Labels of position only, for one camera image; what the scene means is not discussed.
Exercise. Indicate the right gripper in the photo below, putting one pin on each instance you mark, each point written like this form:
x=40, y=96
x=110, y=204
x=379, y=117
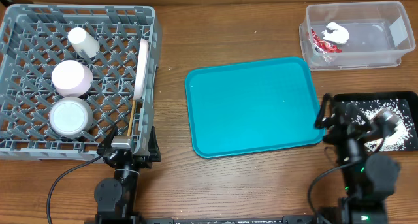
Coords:
x=346, y=128

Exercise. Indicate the red snack wrapper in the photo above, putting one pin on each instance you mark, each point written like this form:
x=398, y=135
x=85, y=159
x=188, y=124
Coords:
x=324, y=46

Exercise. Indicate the large white plate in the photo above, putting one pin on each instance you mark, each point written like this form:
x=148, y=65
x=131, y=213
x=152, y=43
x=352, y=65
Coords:
x=140, y=76

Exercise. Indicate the clear plastic storage bin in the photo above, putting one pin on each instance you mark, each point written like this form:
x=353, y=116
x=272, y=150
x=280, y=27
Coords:
x=379, y=32

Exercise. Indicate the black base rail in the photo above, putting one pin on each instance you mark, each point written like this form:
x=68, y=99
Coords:
x=303, y=219

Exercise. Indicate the pile of white rice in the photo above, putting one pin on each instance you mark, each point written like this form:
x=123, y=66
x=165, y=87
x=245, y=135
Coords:
x=405, y=137

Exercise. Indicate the white tissue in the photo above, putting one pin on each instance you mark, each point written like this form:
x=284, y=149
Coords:
x=336, y=33

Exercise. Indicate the grey bowl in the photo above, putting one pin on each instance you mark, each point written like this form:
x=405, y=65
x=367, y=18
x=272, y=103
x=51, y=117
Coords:
x=70, y=116

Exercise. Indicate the white cup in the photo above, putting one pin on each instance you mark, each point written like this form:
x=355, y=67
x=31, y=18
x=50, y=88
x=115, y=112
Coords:
x=81, y=40

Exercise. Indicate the black plastic tray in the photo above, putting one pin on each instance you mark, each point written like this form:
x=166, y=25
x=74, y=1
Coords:
x=410, y=96

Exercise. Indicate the teal serving tray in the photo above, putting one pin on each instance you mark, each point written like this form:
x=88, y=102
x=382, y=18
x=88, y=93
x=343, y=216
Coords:
x=252, y=107

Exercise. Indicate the wooden chopstick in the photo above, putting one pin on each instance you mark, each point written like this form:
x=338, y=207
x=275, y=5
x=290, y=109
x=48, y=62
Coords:
x=131, y=119

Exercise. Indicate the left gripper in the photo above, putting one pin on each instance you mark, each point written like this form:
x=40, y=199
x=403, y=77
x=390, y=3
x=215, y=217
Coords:
x=127, y=157

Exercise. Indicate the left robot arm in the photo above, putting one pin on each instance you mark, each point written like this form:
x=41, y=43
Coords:
x=115, y=197

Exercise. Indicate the grey plastic dish rack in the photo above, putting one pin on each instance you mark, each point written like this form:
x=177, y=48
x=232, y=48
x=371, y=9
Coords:
x=34, y=40

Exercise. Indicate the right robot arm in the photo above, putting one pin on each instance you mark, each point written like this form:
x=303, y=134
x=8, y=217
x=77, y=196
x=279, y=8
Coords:
x=369, y=177

